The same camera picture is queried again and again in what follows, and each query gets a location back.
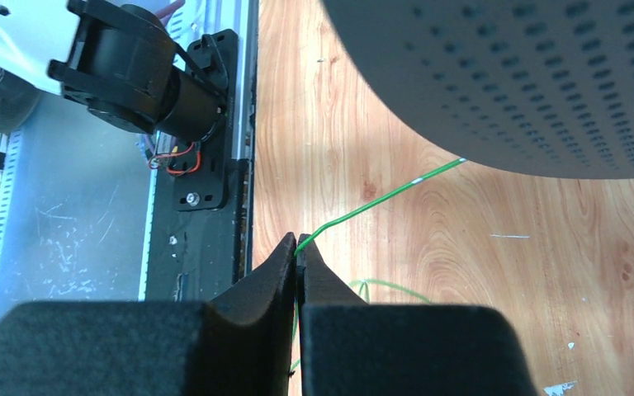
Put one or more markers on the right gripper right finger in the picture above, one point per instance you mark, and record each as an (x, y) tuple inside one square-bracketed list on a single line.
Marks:
[(351, 347)]

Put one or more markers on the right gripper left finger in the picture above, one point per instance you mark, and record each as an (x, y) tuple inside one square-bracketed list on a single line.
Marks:
[(238, 343)]

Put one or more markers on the dark grey perforated spool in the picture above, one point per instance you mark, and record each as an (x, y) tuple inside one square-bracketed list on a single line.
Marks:
[(544, 88)]

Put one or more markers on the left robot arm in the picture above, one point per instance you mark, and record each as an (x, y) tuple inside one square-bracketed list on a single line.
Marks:
[(118, 61)]

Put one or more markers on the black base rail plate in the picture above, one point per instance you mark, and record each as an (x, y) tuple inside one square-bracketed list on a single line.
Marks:
[(198, 232)]

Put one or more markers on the aluminium frame rails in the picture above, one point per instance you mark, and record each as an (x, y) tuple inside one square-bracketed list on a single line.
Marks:
[(74, 191)]

